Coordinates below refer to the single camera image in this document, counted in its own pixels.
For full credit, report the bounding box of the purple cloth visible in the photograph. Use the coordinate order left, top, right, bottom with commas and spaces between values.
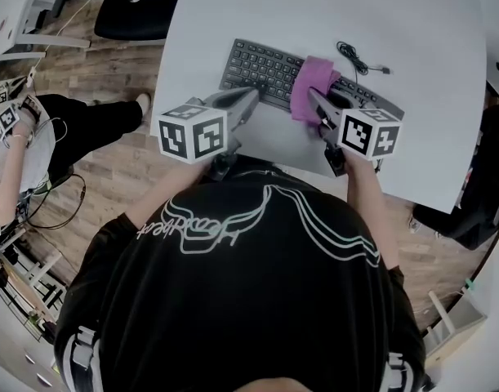
290, 55, 342, 128

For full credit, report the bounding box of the person's left forearm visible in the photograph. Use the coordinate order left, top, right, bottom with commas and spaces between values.
126, 158, 212, 225

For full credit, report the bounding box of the person's right forearm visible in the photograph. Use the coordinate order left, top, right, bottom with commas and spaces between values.
344, 153, 399, 272

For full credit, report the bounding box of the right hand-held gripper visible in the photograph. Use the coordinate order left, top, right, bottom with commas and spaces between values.
307, 87, 403, 179

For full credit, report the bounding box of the white power cable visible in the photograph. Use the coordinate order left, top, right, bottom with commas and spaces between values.
28, 0, 96, 77

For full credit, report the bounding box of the white desk with wooden side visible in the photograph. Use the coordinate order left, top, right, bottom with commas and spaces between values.
425, 287, 489, 368

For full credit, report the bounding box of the white drawer cabinet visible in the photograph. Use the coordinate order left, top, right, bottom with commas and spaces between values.
0, 312, 59, 392

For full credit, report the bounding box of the metal rack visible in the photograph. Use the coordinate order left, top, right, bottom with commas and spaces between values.
0, 234, 67, 343

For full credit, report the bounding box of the black keyboard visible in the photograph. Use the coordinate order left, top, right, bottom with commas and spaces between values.
218, 38, 406, 121

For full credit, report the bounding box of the black USB cable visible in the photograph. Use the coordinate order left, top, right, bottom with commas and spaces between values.
336, 40, 391, 77

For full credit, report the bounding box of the black printed T-shirt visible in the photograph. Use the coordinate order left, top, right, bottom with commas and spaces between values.
52, 165, 428, 392

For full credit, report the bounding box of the black looped cable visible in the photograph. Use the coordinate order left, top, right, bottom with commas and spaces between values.
25, 169, 87, 231

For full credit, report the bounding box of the black mesh office chair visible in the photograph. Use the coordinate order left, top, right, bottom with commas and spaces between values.
48, 0, 189, 42

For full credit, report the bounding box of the white square table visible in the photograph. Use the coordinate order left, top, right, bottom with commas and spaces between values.
150, 0, 489, 216

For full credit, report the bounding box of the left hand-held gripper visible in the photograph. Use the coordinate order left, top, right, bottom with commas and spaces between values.
150, 85, 261, 181

